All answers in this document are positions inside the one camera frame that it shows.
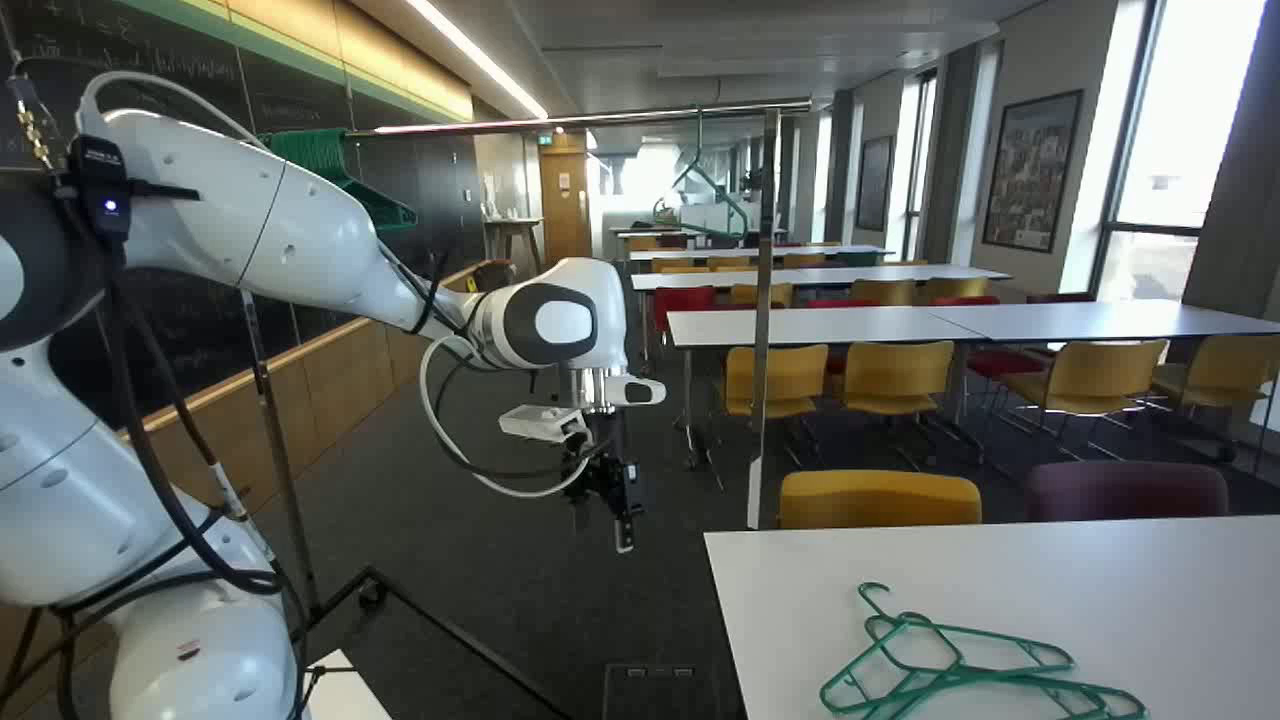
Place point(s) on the black metal stand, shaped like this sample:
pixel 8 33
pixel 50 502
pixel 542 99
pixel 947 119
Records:
pixel 283 467

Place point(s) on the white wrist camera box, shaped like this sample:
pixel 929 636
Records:
pixel 546 426

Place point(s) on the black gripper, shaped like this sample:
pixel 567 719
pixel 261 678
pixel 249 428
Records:
pixel 609 467

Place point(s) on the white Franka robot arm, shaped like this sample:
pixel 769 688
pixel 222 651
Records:
pixel 265 227

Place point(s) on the bunch of green hangers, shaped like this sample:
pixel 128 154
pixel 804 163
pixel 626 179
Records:
pixel 335 163

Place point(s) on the wooden door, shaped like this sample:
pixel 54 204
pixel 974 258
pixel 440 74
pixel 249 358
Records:
pixel 567 200

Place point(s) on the yellow chair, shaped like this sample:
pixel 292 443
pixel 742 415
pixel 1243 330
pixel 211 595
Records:
pixel 872 498
pixel 775 382
pixel 1102 376
pixel 760 294
pixel 1223 368
pixel 885 294
pixel 956 291
pixel 897 376

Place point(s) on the metal clothes rail rack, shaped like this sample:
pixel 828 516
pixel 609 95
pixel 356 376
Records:
pixel 760 334

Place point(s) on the grey wrist mount plate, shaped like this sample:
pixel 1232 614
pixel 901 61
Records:
pixel 626 391

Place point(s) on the white work table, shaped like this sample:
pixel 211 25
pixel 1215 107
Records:
pixel 1067 586

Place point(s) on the long white table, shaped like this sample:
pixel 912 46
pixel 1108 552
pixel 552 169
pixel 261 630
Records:
pixel 866 327

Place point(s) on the maroon chair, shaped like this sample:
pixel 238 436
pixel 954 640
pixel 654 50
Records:
pixel 1126 491

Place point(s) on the large framed picture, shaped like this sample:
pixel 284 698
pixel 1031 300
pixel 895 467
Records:
pixel 1033 173

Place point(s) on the red chair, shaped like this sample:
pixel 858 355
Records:
pixel 826 300
pixel 680 306
pixel 993 361

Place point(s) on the small side table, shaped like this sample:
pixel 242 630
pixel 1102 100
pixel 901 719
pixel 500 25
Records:
pixel 510 227

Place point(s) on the green plastic hanger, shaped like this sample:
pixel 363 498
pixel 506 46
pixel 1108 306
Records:
pixel 692 180
pixel 1014 640
pixel 841 688

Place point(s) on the ceiling light strip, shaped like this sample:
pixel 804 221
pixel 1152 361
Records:
pixel 475 61

